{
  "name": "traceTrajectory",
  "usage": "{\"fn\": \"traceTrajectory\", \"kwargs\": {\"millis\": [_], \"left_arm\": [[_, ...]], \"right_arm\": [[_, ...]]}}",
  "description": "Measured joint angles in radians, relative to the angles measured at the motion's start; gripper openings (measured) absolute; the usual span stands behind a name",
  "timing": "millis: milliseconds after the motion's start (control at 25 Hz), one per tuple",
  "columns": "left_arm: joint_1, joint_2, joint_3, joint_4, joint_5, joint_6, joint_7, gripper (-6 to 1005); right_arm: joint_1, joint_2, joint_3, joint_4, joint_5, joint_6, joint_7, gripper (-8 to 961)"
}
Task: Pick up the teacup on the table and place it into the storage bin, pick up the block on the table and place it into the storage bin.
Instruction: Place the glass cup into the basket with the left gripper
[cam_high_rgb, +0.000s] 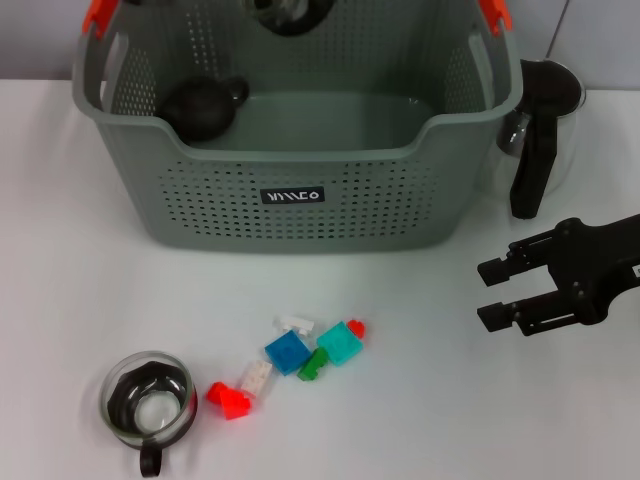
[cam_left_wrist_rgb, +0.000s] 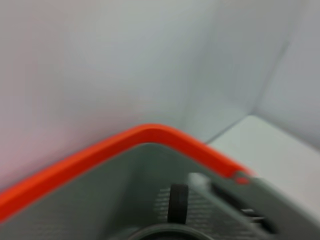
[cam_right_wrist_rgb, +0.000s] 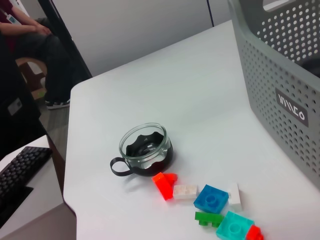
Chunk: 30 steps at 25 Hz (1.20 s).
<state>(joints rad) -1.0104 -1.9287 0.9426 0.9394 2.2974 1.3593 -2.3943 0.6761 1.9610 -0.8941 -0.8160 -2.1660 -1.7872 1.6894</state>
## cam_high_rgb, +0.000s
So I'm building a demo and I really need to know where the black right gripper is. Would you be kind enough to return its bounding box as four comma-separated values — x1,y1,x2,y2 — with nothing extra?
477,214,640,337

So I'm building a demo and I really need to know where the glass teacup black holder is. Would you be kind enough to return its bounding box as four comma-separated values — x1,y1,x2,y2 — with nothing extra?
98,351,197,477
241,0,336,37

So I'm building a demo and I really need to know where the teal square building block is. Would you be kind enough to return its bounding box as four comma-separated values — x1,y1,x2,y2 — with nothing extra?
316,321,363,368

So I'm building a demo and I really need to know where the grey-green perforated storage basket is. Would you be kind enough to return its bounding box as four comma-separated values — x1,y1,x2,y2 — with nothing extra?
72,0,524,257

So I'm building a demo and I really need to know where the green building block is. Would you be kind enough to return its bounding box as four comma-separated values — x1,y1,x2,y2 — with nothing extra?
296,347,331,383

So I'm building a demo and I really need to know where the small white building block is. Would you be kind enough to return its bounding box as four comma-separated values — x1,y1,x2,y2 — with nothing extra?
273,313,317,337

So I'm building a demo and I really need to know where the blue square building block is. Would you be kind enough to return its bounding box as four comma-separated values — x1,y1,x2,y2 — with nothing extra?
264,330,312,377

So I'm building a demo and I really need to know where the translucent white building block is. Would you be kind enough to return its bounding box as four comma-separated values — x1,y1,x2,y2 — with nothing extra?
239,359,274,399

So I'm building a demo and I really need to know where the large red building block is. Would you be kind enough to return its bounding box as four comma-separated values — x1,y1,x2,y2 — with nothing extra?
205,381,253,422

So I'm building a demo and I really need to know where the glass carafe black lid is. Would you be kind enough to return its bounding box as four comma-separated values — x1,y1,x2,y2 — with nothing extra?
474,58,587,222

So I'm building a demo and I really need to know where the black ceramic teapot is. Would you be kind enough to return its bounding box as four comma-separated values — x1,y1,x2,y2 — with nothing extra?
158,74,250,143

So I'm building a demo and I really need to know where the thin black camera cable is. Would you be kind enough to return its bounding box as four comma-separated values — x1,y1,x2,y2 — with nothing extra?
546,0,572,57

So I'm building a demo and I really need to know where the orange basket carry handle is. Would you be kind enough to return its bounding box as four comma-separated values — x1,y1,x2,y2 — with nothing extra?
82,0,514,39

